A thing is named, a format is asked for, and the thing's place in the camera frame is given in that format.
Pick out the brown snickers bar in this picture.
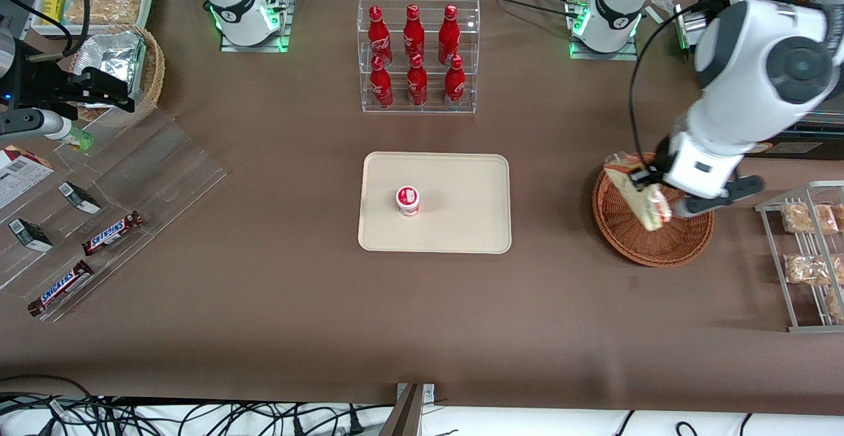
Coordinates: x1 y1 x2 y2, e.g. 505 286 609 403
26 259 96 318
81 210 145 257

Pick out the triangle sandwich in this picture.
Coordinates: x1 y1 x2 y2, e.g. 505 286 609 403
604 152 674 233

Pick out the silver metal block device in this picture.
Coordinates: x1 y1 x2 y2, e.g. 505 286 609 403
673 4 711 52

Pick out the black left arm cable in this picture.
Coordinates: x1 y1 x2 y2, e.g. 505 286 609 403
628 0 733 171

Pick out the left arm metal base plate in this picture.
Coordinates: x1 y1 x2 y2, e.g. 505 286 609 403
569 0 640 62

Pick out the clear acrylic bottle rack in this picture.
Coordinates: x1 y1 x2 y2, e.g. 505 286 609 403
357 0 481 115

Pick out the tan wicker basket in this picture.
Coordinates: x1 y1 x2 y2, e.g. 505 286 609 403
69 24 166 123

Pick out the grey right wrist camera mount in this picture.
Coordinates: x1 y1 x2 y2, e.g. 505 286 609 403
0 109 73 141

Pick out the grey metal bracket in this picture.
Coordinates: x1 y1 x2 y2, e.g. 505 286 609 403
378 383 437 436

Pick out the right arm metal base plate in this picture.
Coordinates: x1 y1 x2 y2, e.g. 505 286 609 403
219 0 296 53

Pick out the red cola bottle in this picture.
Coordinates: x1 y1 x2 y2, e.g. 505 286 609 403
369 55 394 109
444 55 466 109
367 5 394 67
404 4 426 65
438 5 461 66
406 53 429 108

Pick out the silver foil pack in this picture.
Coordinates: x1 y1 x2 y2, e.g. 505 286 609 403
71 30 147 105

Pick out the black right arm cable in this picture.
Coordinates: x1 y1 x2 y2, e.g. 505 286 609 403
0 0 92 64

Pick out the grey metal wire rack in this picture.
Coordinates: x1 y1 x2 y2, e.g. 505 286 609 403
754 181 844 334

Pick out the brown round wicker basket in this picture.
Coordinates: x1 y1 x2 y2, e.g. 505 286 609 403
591 152 715 268

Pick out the clear acrylic display stand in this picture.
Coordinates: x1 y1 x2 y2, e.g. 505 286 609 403
0 105 229 323

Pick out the green white packet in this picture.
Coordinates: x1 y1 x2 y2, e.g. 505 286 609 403
61 126 94 153

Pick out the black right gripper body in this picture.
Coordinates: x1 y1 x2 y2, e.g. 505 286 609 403
0 60 84 112

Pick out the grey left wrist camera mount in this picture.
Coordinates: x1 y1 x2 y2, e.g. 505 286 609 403
671 175 766 218

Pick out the red white yogurt cup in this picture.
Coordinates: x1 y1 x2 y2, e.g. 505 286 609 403
396 185 421 217

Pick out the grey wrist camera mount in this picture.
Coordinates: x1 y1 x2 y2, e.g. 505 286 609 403
0 109 73 141
671 175 766 218

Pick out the black cable bundle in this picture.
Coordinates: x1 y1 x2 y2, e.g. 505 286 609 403
0 375 398 436

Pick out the red white printed carton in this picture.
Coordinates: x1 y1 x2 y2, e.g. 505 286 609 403
0 144 55 210

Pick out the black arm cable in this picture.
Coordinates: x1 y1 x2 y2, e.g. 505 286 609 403
628 0 733 171
0 0 92 64

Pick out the small black white box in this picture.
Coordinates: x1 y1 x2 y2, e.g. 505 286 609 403
58 181 102 216
8 218 54 253

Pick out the beige plastic tray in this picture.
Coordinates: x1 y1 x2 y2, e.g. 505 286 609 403
358 152 512 254

